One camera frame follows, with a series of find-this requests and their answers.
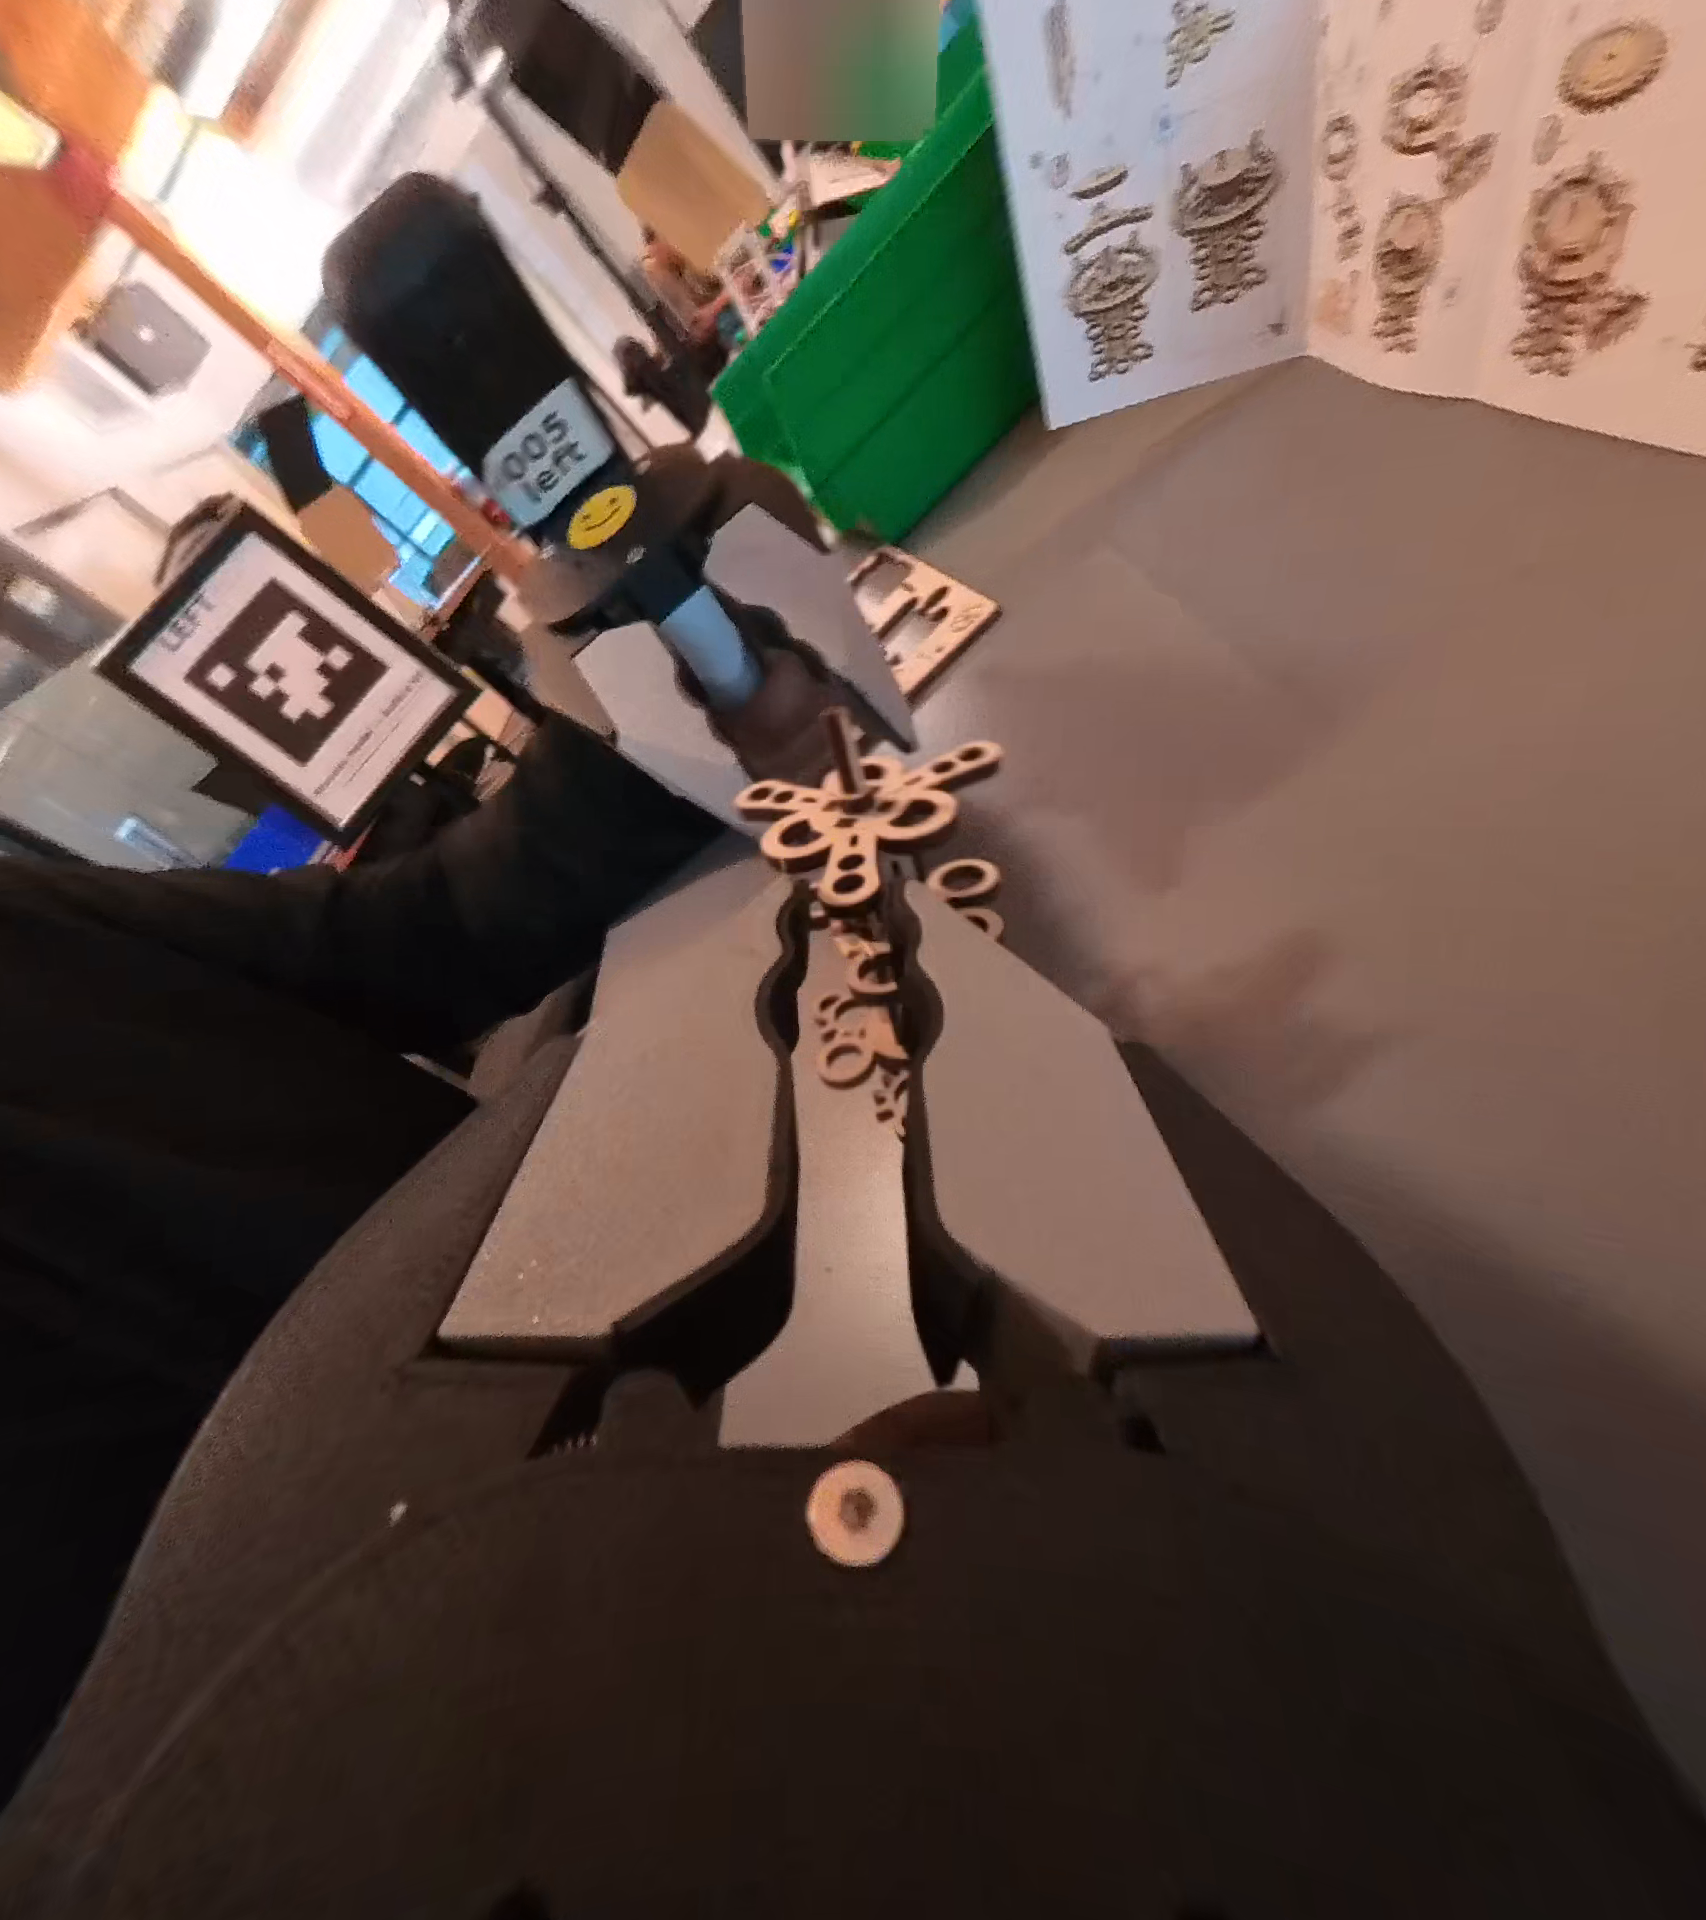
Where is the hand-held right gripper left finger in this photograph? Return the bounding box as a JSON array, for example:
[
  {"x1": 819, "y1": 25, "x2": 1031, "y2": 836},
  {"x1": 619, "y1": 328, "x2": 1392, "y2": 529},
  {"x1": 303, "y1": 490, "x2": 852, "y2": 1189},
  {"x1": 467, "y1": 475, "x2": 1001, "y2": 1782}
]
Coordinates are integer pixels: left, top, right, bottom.
[{"x1": 436, "y1": 881, "x2": 815, "y2": 1408}]

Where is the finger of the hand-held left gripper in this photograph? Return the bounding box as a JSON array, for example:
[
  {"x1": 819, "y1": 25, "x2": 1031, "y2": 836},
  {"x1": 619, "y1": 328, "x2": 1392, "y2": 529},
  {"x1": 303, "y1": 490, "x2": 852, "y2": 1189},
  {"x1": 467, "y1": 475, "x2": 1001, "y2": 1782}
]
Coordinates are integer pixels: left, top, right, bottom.
[
  {"x1": 703, "y1": 502, "x2": 923, "y2": 751},
  {"x1": 560, "y1": 618, "x2": 763, "y2": 829}
]

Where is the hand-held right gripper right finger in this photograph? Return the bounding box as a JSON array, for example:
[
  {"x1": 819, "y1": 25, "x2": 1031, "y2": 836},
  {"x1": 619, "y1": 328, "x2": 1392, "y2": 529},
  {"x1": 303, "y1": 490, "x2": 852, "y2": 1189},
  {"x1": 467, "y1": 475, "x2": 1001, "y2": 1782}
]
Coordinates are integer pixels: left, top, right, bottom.
[{"x1": 899, "y1": 877, "x2": 1265, "y2": 1393}]

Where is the wooden parts sheet with cutouts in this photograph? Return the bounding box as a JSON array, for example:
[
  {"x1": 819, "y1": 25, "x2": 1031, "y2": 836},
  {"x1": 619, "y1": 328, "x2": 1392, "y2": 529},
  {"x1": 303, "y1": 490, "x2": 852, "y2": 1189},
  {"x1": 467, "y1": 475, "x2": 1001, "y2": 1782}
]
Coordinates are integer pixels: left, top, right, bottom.
[{"x1": 844, "y1": 546, "x2": 1003, "y2": 701}]

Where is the wooden flower model assembly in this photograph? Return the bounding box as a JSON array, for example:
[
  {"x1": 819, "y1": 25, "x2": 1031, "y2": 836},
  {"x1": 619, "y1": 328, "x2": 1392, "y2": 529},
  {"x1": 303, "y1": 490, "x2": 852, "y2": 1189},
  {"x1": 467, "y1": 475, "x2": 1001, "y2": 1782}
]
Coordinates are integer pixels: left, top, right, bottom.
[{"x1": 732, "y1": 707, "x2": 1009, "y2": 1142}]

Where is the person's left forearm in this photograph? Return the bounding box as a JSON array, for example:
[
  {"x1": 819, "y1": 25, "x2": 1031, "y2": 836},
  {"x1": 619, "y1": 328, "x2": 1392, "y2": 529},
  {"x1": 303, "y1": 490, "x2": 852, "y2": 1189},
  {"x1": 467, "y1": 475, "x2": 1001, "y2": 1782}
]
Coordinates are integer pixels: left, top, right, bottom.
[{"x1": 0, "y1": 725, "x2": 766, "y2": 1501}]

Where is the orange metal shelf rack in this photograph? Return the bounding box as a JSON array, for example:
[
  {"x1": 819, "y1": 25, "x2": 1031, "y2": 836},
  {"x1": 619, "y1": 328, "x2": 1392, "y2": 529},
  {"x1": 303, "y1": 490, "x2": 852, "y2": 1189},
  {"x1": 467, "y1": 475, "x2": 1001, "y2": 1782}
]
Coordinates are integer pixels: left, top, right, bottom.
[{"x1": 0, "y1": 0, "x2": 541, "y2": 580}]

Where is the green plastic bin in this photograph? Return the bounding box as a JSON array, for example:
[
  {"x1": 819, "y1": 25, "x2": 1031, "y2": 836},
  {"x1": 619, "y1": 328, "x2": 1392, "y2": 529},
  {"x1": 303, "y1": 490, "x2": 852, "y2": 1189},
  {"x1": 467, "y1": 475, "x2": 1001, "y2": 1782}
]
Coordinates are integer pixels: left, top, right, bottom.
[
  {"x1": 709, "y1": 43, "x2": 1007, "y2": 452},
  {"x1": 763, "y1": 186, "x2": 1046, "y2": 546}
]

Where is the cardboard box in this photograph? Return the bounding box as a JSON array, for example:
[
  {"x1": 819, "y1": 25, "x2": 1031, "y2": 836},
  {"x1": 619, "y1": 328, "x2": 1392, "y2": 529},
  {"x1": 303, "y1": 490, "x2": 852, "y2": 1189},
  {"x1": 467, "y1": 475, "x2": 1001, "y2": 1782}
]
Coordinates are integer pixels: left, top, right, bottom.
[{"x1": 617, "y1": 95, "x2": 775, "y2": 266}]

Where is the grey laptop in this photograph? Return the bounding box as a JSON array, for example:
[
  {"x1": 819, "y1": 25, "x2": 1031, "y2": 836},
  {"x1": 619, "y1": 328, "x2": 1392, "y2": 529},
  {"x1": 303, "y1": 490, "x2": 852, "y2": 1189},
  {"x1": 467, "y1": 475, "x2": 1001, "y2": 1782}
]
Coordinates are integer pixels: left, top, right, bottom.
[{"x1": 81, "y1": 276, "x2": 215, "y2": 396}]

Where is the blue box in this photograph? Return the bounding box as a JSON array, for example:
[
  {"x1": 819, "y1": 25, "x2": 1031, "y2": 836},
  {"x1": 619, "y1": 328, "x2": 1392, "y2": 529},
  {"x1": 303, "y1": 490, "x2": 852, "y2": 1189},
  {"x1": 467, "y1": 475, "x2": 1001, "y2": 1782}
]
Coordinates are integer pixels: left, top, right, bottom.
[{"x1": 223, "y1": 805, "x2": 347, "y2": 876}]

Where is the wooden sheet with gear cutouts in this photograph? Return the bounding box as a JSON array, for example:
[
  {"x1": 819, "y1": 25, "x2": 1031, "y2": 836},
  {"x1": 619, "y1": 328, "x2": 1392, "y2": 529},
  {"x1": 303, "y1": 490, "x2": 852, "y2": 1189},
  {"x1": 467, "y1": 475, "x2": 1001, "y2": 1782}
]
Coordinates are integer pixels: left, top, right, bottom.
[{"x1": 976, "y1": 0, "x2": 1706, "y2": 480}]

